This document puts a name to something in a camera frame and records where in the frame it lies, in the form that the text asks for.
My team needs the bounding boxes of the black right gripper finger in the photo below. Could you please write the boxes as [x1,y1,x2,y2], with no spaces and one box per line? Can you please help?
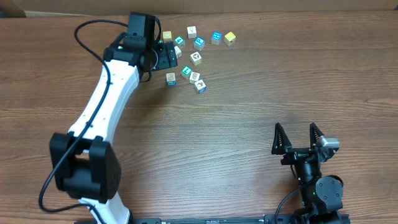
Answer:
[271,123,292,155]
[310,123,325,148]

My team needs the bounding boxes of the owl block blue side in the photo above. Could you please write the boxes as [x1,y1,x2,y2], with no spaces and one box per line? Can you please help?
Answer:
[165,73,177,86]

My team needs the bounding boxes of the green L block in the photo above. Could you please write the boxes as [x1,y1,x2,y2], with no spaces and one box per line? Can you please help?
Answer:
[181,66,193,80]

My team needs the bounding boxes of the acorn block yellow sides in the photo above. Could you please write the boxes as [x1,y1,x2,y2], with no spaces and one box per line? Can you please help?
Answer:
[190,52,202,66]

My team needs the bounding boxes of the hedgehog block white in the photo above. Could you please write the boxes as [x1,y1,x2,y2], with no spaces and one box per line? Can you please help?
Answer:
[189,72,200,84]

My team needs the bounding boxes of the squirrel block blue side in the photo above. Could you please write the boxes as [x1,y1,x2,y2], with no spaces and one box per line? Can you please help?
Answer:
[194,80,206,93]

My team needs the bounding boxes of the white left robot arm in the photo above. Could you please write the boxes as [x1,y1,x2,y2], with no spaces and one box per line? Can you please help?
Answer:
[49,33,177,223]

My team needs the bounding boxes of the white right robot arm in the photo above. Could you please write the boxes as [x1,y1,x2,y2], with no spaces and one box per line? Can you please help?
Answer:
[271,123,344,223]

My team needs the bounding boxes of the white plain block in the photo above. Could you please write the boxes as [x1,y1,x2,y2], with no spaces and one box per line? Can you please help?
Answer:
[174,46,182,58]

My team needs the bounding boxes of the green 4 block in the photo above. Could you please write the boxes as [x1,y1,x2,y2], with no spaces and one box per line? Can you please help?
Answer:
[174,36,185,48]

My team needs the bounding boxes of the yellow top block left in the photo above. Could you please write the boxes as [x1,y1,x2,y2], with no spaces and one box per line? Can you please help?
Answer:
[162,30,172,42]

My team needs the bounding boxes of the blue P block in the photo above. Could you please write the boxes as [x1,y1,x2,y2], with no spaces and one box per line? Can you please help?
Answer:
[194,37,205,51]

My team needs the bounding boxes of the white block with drawing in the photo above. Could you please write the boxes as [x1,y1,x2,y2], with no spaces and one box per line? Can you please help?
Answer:
[187,26,197,39]

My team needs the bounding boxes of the blue top block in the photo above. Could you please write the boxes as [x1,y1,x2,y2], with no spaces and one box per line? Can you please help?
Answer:
[211,31,222,45]

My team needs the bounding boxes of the yellow top block far right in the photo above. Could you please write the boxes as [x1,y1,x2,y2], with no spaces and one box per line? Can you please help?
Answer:
[224,32,236,46]

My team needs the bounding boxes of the cardboard back board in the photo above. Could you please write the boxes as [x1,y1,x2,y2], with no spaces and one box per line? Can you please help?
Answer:
[1,0,397,15]

